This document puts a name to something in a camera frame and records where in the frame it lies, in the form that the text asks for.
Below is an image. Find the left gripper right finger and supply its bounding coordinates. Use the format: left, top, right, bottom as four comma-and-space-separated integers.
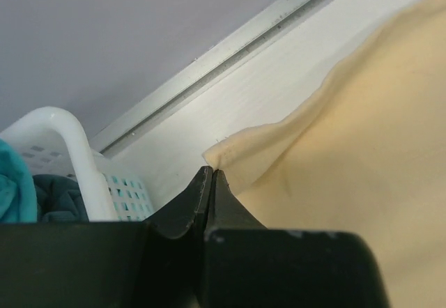
194, 170, 266, 307

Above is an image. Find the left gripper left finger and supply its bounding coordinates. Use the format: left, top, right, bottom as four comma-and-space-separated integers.
144, 166, 213, 307

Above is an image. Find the cream yellow t shirt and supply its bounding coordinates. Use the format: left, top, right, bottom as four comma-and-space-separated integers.
203, 0, 445, 307

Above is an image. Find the dark blue folded t shirt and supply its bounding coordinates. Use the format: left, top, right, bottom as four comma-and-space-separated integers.
33, 174, 89, 223

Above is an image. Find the white plastic basket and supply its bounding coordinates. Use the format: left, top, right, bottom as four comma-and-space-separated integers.
1, 107, 155, 222

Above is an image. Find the teal folded t shirt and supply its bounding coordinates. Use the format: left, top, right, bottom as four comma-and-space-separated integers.
1, 140, 38, 224

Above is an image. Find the aluminium back rail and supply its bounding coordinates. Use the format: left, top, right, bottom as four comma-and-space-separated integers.
90, 0, 327, 152

